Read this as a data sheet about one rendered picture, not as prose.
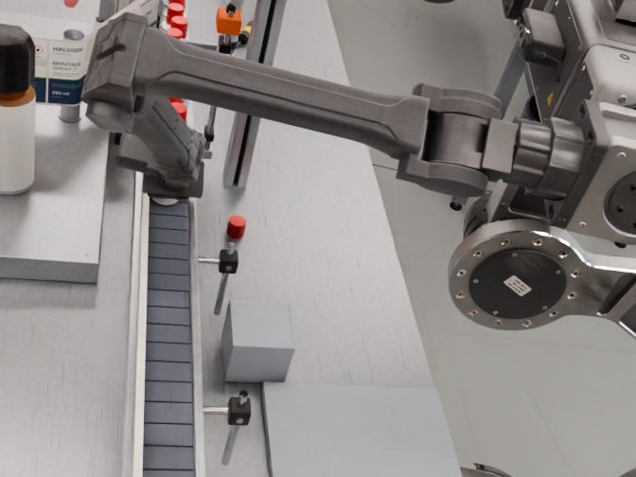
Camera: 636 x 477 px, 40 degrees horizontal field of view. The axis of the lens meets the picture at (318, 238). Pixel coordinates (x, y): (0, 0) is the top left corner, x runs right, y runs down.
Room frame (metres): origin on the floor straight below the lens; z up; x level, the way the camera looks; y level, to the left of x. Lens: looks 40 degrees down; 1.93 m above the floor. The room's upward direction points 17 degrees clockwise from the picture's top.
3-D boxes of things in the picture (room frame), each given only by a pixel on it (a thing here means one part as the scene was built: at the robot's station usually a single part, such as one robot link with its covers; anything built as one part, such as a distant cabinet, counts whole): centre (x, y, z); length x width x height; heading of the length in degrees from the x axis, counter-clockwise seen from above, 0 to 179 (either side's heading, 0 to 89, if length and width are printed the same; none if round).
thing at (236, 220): (1.26, 0.16, 0.85); 0.03 x 0.03 x 0.03
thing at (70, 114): (1.39, 0.55, 0.97); 0.05 x 0.05 x 0.19
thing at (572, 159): (0.82, -0.21, 1.45); 0.09 x 0.08 x 0.12; 7
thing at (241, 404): (0.75, 0.06, 0.91); 0.07 x 0.03 x 0.17; 108
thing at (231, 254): (1.04, 0.15, 0.91); 0.07 x 0.03 x 0.17; 108
